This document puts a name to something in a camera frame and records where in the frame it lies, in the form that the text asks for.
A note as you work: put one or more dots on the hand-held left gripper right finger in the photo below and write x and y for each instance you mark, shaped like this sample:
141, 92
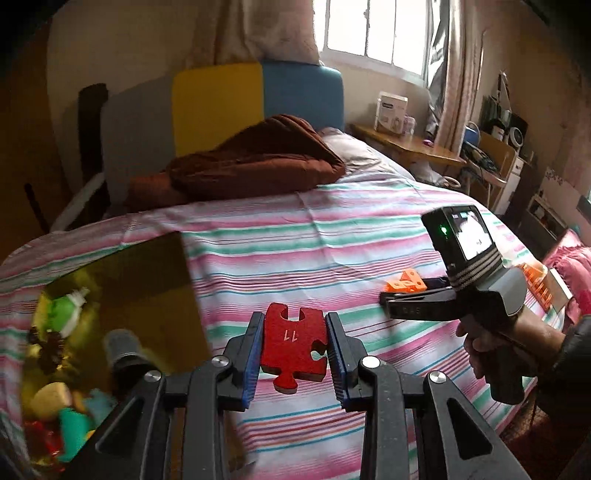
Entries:
339, 369

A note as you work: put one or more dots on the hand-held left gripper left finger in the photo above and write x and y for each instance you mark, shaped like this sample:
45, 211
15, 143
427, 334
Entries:
249, 369

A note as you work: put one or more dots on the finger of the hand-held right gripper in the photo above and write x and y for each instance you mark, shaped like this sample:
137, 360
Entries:
436, 282
415, 304

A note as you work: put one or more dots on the orange holed block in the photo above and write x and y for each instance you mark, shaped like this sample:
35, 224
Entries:
406, 282

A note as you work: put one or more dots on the red puzzle piece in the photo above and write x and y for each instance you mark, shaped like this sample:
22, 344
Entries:
295, 346

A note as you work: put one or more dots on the black capped metal cylinder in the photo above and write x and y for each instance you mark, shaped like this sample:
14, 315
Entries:
127, 355

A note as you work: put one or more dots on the gold tin tray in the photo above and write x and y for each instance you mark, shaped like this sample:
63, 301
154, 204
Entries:
129, 286

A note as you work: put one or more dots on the teal toothed block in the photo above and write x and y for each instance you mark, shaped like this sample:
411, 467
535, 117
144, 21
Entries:
101, 402

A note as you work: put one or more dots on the green plastic block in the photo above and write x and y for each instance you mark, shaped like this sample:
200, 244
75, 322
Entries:
76, 434

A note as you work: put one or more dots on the yellow orange plastic piece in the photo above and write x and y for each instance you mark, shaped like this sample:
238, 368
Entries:
51, 400

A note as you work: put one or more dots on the person's right forearm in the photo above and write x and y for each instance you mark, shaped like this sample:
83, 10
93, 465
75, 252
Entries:
570, 364

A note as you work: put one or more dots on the person's right hand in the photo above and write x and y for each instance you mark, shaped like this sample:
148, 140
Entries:
475, 353

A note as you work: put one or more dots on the wooden storage shelf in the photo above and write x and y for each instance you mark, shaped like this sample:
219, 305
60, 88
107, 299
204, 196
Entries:
491, 170

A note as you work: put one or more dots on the orange plastic crate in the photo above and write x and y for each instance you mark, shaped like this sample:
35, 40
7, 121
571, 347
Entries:
538, 284

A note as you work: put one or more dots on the pink blanket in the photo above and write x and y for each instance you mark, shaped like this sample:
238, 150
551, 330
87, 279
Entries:
570, 263

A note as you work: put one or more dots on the wooden bedside table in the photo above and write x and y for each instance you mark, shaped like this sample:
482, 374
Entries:
411, 145

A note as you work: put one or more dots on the striped bed sheet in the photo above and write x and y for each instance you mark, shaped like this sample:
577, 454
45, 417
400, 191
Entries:
323, 240

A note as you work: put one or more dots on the white round fan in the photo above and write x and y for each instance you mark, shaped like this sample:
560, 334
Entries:
517, 133

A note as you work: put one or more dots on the white pillow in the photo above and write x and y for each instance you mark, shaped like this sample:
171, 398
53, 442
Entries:
364, 152

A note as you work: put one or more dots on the white cardboard box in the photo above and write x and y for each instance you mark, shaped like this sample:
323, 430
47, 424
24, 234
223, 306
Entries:
391, 113

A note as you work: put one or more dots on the sheer grey curtain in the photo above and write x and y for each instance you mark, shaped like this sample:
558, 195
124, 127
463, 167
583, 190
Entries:
455, 83

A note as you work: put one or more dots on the green white toy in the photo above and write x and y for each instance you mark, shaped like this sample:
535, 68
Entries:
67, 309

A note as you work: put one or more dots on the dark brown pinecone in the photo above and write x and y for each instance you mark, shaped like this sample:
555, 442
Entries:
46, 350

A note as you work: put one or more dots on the brown blanket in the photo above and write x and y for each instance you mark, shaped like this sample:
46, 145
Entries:
249, 161

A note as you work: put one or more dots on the red toy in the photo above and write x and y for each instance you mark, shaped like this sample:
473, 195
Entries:
41, 441

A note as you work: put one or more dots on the window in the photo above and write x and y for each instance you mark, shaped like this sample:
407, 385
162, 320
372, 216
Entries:
374, 32

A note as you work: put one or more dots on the grey yellow blue headboard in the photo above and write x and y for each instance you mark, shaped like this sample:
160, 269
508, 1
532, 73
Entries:
217, 106

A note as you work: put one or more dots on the black rolled mat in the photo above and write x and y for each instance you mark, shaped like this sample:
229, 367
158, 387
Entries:
92, 138

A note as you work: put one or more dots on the patterned beige curtain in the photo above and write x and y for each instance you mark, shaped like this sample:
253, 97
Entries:
249, 27

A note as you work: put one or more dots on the wooden wardrobe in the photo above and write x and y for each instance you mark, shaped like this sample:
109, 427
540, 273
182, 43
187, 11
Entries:
23, 138

